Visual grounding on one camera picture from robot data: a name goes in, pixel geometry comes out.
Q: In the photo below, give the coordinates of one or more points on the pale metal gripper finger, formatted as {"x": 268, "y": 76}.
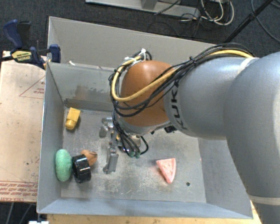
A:
{"x": 111, "y": 162}
{"x": 104, "y": 127}

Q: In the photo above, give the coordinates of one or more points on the brown toy food piece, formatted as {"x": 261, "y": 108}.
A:
{"x": 91, "y": 155}

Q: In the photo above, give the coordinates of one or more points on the grey metal bin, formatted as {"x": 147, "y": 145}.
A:
{"x": 133, "y": 184}

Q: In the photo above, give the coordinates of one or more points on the yellow toy block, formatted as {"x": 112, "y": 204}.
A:
{"x": 72, "y": 118}

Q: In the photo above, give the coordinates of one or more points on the pink toy wedge slice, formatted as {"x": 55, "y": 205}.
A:
{"x": 168, "y": 168}

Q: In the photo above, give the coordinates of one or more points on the green oval sponge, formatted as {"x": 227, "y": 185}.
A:
{"x": 62, "y": 165}

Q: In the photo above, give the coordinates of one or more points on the brown cardboard board, red print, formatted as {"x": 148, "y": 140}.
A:
{"x": 16, "y": 131}

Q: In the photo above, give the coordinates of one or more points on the black cylinder on white bracket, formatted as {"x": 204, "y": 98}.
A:
{"x": 170, "y": 129}

